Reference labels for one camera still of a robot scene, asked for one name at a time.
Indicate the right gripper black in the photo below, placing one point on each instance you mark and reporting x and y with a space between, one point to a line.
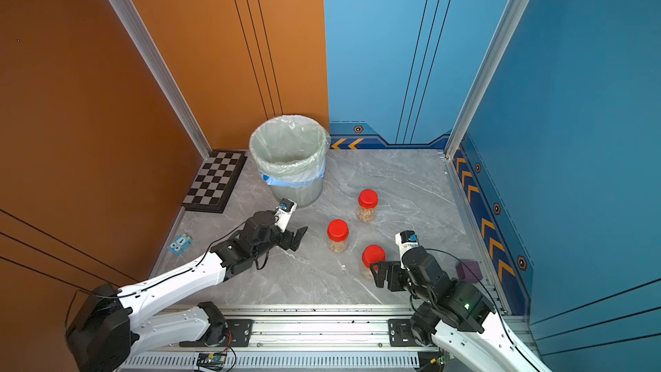
393 268

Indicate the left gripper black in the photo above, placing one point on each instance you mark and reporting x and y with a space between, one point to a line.
288 242

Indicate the red lid of front jar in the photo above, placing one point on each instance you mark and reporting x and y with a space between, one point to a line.
373 254

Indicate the red lid of jar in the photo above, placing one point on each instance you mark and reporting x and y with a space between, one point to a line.
368 199
373 254
338 231

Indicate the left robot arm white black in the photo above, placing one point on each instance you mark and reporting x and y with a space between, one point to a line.
115 324

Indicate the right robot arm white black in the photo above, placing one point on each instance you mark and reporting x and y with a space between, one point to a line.
455 316

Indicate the grey mesh trash bin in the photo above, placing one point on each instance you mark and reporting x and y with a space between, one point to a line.
304 196

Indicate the red lid of middle jar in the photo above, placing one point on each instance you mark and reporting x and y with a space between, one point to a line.
338 231

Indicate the purple block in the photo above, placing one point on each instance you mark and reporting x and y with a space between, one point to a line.
469 271

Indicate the peanut jar back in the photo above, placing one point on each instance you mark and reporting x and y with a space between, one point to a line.
366 213

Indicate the translucent green bin liner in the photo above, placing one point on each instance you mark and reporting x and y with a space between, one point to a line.
290 151

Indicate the black white chessboard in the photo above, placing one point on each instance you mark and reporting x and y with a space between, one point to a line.
215 180

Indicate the red lid of back jar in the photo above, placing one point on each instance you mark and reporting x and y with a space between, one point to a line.
368 199

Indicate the right green circuit board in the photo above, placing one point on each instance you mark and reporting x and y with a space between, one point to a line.
441 360

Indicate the green circuit board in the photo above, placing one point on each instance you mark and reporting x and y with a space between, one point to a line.
441 360
213 361

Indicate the small blue toy block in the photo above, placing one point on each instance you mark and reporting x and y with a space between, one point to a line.
180 244

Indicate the left green circuit board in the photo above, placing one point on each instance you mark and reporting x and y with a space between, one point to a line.
213 361

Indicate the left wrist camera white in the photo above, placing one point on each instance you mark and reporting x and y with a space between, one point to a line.
283 213

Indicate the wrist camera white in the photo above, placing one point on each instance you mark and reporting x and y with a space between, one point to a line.
405 241
283 213

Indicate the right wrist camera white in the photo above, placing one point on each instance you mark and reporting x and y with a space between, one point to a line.
405 241

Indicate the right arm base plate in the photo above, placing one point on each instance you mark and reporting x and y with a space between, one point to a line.
401 334

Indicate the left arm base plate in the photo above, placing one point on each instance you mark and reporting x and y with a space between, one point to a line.
233 333

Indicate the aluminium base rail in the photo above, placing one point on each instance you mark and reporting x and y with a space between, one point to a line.
311 337

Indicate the left aluminium corner post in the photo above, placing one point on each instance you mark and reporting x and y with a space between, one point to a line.
148 50

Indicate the aluminium corner post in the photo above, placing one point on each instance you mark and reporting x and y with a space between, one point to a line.
148 50
509 20

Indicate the right aluminium corner post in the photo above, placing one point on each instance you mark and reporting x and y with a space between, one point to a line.
509 20

